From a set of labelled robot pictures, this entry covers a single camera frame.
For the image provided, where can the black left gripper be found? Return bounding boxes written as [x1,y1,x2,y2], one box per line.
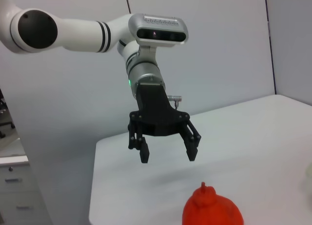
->
[127,82,202,164]

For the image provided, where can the orange fruit with stem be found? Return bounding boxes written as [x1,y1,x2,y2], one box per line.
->
[182,182,244,225]

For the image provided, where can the translucent green wavy fruit plate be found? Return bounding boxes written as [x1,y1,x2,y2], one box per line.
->
[302,161,312,194]

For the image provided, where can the white office desk top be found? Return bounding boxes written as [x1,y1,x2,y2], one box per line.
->
[0,137,30,166]

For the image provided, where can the grey drawer cabinet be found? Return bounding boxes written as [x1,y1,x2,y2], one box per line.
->
[0,163,53,225]

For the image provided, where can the black office chair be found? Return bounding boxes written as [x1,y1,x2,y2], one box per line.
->
[0,88,16,139]

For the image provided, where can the left wrist cable with plug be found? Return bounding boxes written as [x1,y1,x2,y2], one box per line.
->
[167,95,184,111]

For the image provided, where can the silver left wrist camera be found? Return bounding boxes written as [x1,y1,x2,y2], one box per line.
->
[128,13,189,62]

